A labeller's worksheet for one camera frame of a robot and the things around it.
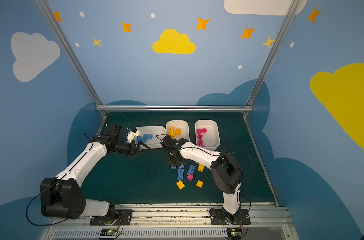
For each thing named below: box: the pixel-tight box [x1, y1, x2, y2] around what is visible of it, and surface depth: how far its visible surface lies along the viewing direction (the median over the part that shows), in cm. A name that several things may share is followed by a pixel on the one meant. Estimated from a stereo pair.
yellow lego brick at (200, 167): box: [198, 163, 205, 172], surface depth 92 cm
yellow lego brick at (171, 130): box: [169, 126, 175, 135], surface depth 110 cm
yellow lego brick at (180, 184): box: [176, 180, 185, 190], surface depth 87 cm
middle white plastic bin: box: [165, 120, 190, 141], surface depth 110 cm
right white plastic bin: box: [195, 119, 221, 151], surface depth 110 cm
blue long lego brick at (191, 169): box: [187, 164, 196, 175], surface depth 93 cm
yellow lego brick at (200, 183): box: [196, 179, 204, 188], surface depth 87 cm
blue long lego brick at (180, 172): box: [177, 164, 185, 180], surface depth 92 cm
